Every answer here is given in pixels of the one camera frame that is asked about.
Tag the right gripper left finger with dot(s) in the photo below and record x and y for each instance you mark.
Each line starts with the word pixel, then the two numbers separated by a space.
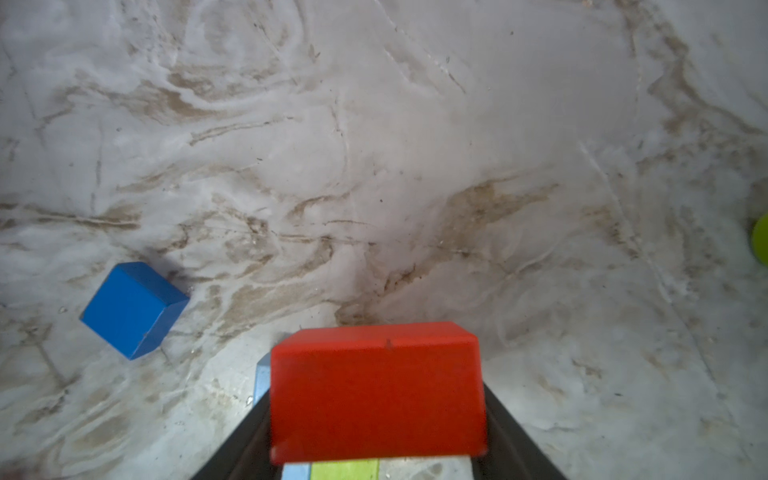
pixel 245 454

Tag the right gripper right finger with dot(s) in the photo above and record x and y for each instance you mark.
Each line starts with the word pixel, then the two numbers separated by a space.
pixel 512 454

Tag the lime green long block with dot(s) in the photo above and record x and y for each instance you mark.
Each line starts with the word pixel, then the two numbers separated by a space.
pixel 346 470

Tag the red block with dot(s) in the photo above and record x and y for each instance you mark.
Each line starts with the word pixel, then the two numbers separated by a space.
pixel 382 391

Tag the lime green cylinder block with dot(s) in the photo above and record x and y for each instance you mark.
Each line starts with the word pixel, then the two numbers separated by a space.
pixel 759 239

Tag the blue cube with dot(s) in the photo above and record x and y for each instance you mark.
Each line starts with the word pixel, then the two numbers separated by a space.
pixel 134 309

